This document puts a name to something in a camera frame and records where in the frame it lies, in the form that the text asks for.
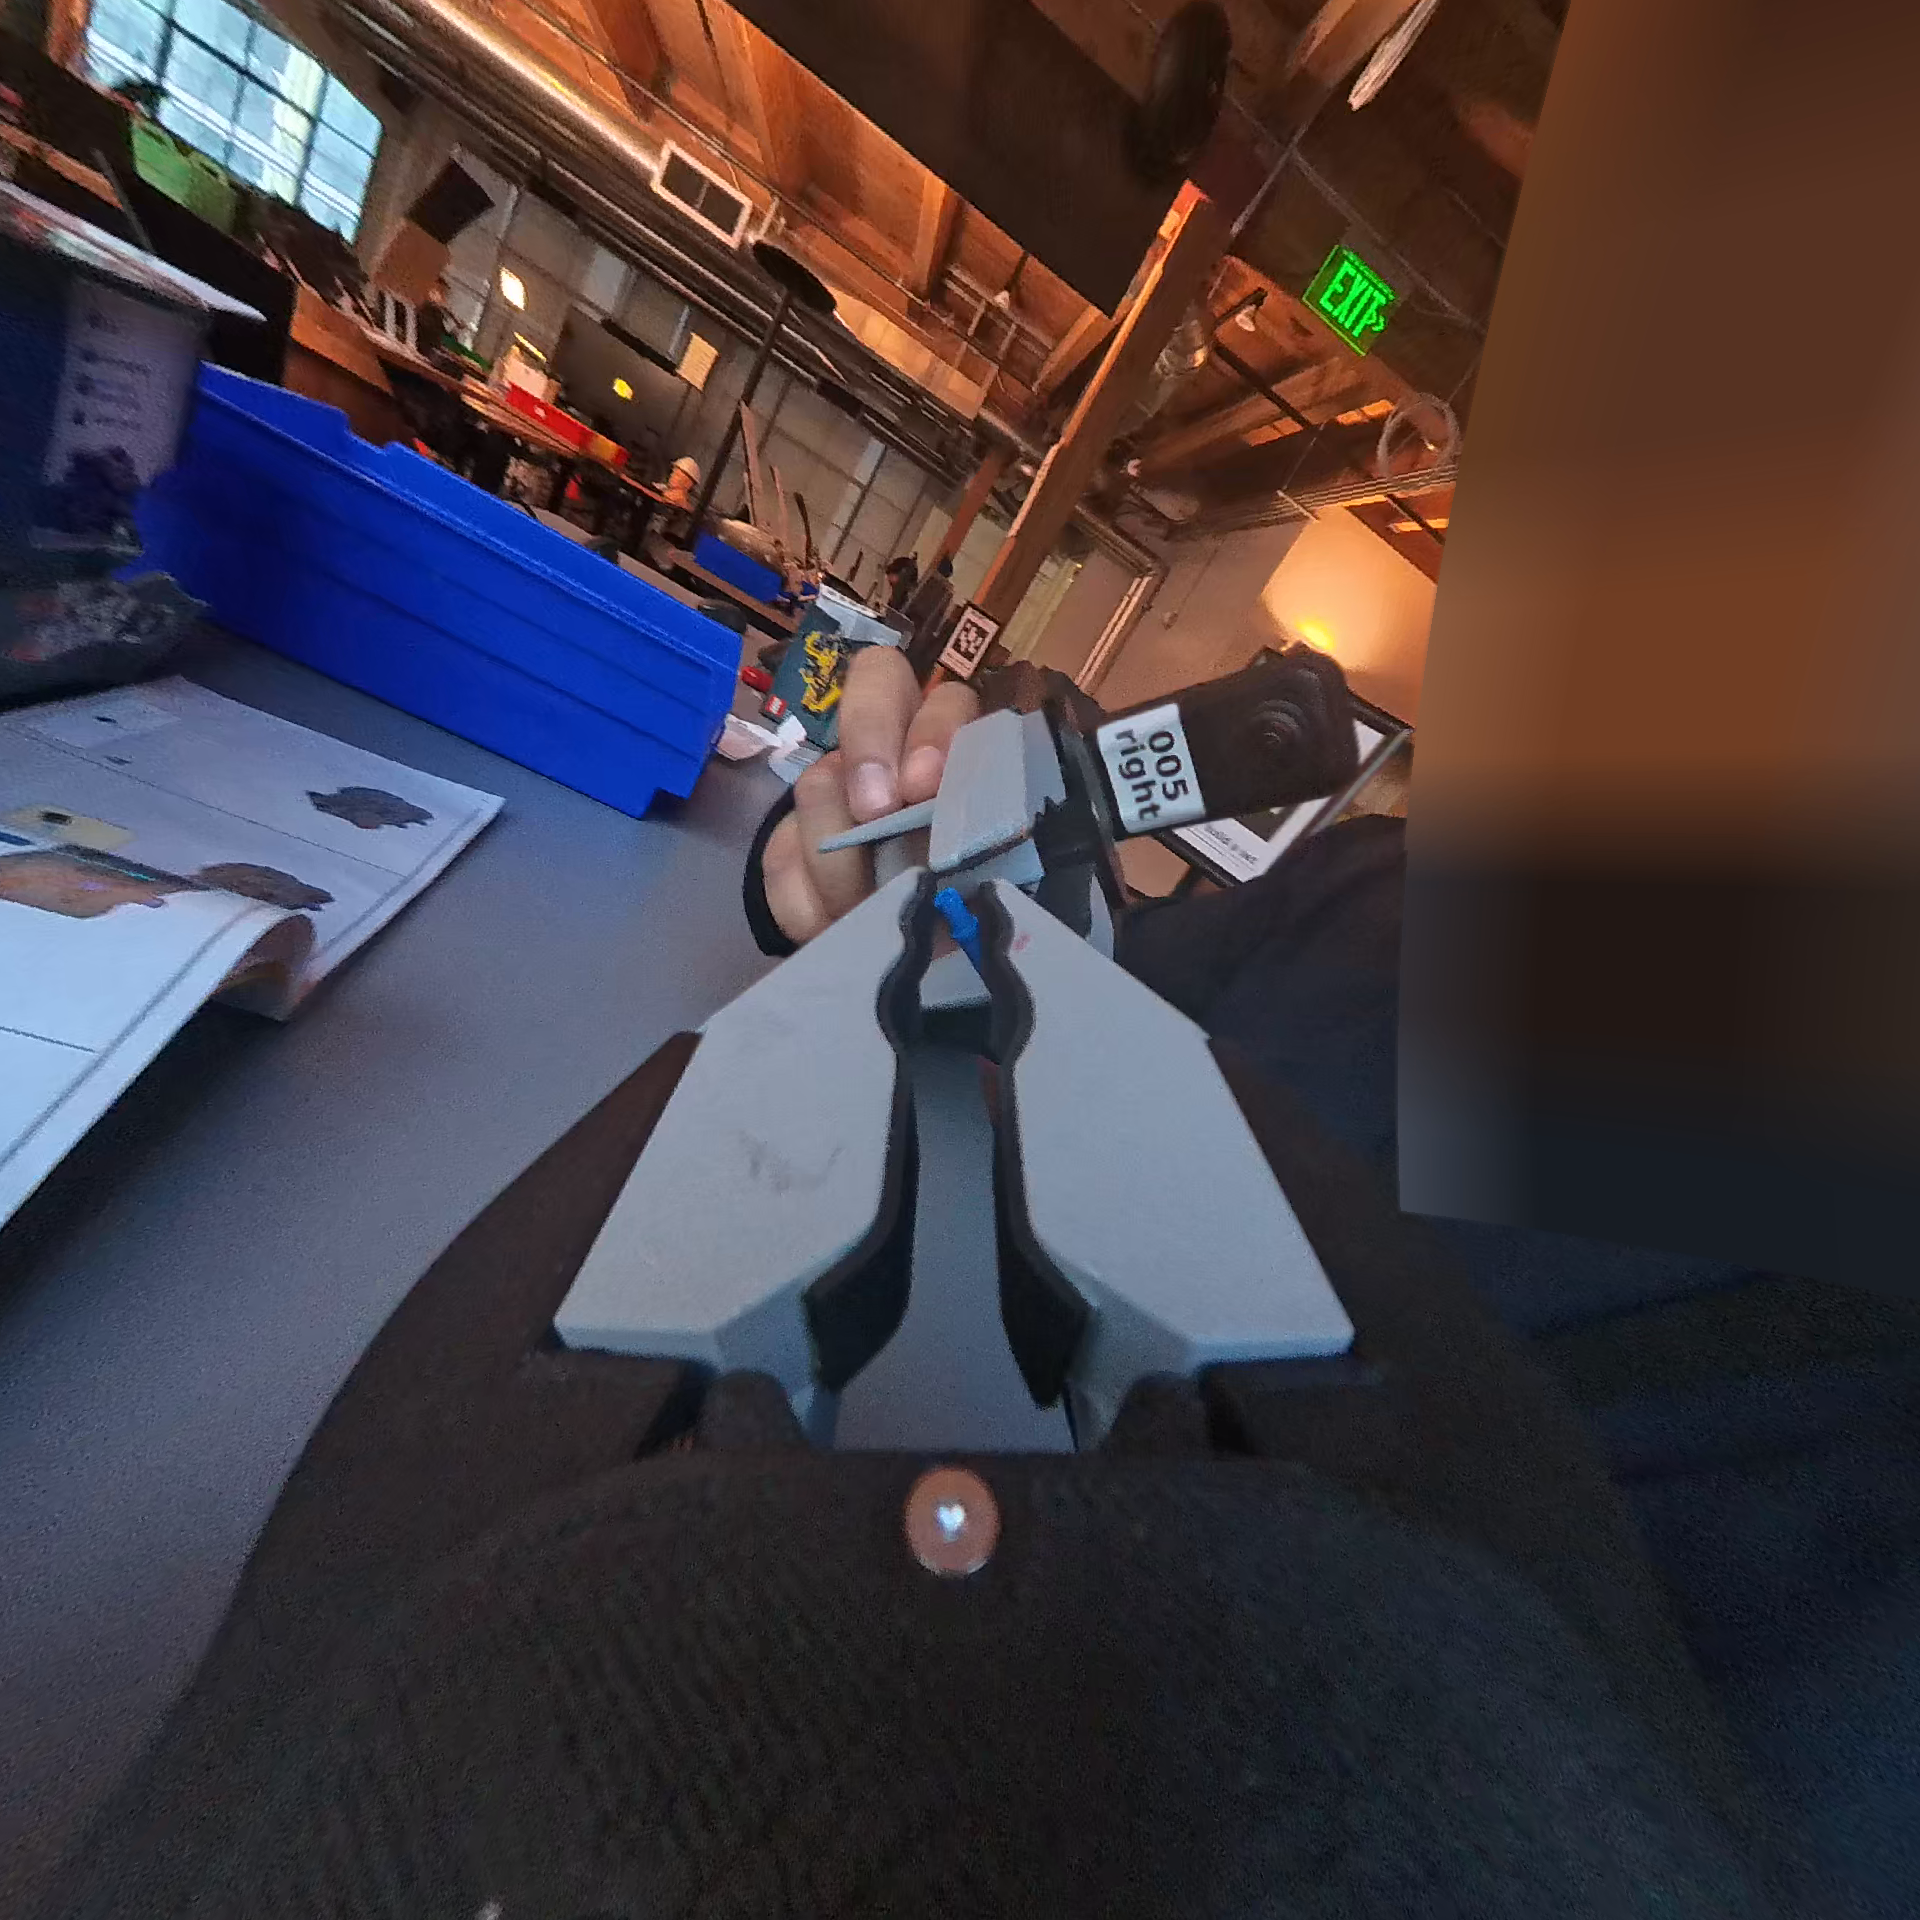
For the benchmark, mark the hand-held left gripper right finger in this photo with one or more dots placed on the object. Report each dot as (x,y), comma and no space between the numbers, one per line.
(1154,1154)

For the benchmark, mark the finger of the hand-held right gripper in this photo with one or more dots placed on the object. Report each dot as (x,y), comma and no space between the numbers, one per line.
(884,830)
(990,787)

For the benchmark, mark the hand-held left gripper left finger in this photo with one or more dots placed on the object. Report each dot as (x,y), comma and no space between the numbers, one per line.
(751,1154)

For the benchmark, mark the blue lego pin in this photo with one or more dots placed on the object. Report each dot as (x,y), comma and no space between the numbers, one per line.
(956,925)

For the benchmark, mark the lego instruction booklet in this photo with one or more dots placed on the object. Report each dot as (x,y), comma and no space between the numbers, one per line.
(194,900)

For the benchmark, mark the black lego box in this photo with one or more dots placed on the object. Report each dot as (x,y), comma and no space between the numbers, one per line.
(90,451)

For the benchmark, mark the person's right hand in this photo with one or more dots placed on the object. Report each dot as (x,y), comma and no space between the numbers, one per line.
(878,734)

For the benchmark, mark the white printed card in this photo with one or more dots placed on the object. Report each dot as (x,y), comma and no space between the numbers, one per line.
(1236,848)

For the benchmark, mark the black and white marker tag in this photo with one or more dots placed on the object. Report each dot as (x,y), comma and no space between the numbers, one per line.
(969,640)

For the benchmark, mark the small white packet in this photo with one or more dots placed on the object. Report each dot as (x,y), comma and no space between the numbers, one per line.
(756,739)

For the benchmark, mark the printed drink can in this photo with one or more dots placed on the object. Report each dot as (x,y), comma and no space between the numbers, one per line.
(826,682)

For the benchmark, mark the green exit sign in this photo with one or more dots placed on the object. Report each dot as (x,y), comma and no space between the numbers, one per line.
(1353,300)

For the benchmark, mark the blue plastic bin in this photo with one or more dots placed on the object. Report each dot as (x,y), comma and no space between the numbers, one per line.
(450,600)

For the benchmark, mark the black floor lamp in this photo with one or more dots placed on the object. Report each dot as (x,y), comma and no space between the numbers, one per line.
(780,300)

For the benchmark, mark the black round ceiling speaker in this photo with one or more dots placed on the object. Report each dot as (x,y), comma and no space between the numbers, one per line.
(1184,89)

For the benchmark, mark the person's torso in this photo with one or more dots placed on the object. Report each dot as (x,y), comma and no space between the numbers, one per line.
(1724,1499)

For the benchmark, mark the large paned window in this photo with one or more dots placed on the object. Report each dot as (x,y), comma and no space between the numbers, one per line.
(225,105)

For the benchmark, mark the white wall vent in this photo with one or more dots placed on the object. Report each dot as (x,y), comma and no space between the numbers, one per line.
(703,193)

